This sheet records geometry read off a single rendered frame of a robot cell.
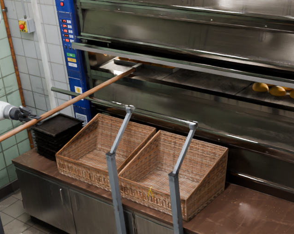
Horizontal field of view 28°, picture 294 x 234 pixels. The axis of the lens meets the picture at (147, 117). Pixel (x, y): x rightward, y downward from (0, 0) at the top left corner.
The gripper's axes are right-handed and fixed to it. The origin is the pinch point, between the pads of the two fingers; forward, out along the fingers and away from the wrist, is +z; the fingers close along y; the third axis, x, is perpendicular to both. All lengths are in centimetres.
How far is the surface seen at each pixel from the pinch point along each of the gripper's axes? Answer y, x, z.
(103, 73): 3, -81, -20
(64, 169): 57, -32, -22
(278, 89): -3, -94, 110
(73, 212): 87, -27, -14
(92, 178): 56, -32, 5
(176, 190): 34, -20, 85
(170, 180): 27, -19, 83
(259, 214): 61, -57, 117
